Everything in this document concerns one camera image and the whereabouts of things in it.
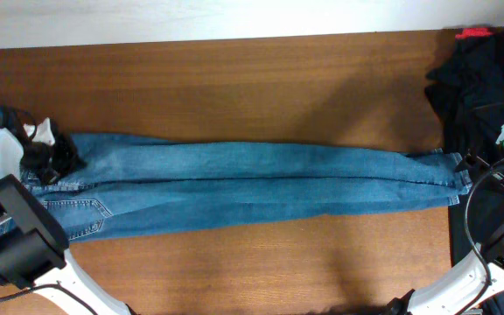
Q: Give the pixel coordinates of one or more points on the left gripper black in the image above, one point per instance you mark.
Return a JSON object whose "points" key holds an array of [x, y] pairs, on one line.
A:
{"points": [[70, 160]]}

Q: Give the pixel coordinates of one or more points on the blue denim jeans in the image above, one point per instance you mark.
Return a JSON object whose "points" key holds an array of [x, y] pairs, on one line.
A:
{"points": [[136, 185]]}

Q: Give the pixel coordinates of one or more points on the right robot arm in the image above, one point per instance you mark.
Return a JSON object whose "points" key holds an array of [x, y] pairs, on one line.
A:
{"points": [[480, 274]]}

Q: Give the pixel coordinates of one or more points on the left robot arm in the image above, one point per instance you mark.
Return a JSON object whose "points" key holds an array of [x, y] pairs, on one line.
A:
{"points": [[34, 249]]}

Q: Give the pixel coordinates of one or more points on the black garment pile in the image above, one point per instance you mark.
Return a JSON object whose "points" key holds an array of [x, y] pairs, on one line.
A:
{"points": [[467, 94]]}

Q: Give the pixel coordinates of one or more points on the red cloth piece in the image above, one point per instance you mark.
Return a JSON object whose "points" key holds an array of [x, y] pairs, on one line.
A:
{"points": [[478, 32]]}

